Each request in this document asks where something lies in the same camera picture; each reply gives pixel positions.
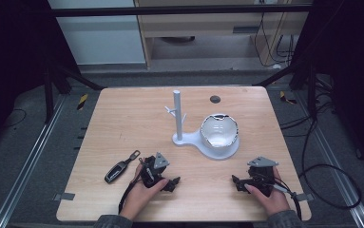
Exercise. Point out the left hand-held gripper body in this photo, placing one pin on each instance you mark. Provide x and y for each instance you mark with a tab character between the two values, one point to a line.
152	174

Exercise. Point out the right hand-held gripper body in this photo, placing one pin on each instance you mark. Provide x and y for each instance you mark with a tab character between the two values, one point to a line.
260	177

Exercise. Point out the black car key fob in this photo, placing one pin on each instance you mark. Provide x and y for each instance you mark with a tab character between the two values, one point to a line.
117	171

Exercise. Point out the person's left hand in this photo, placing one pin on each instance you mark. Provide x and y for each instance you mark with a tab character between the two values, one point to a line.
138	198

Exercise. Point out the person's right hand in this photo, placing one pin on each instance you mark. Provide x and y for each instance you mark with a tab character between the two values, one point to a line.
274	202

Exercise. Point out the grey tape strip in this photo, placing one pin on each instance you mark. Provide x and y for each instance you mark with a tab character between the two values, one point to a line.
305	197
65	196

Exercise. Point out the white tree-shaped stand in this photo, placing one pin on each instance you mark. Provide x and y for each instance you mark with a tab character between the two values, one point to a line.
178	117

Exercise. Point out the yellow black floor tape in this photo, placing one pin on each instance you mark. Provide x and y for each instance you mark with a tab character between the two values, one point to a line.
286	98
82	102

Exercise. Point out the round grey table grommet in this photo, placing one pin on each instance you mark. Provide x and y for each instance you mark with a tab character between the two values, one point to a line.
215	99

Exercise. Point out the black metal stand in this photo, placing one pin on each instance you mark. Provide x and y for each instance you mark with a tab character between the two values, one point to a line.
311	91
49	95

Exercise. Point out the white cabinet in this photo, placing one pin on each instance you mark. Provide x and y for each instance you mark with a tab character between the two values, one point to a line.
100	38

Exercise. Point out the light wooden desk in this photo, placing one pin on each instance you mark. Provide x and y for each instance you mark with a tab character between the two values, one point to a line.
201	25

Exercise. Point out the aluminium floor rail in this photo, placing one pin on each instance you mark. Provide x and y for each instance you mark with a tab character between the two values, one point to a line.
27	161
338	167

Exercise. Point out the black horizontal frame bar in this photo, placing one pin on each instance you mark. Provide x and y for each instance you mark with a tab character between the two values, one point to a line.
170	11

